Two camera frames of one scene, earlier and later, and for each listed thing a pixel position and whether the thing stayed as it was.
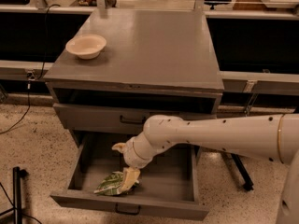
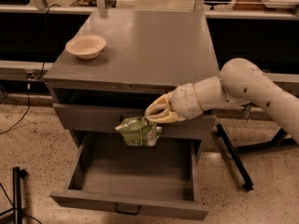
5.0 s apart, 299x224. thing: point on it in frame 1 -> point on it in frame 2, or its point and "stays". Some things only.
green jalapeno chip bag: (110, 186) -> (138, 131)
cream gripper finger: (120, 147) -> (162, 103)
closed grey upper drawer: (111, 119) stays
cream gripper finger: (130, 176) -> (164, 116)
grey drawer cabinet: (155, 62) stays
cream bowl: (87, 47) stays
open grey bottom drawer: (168, 184) stays
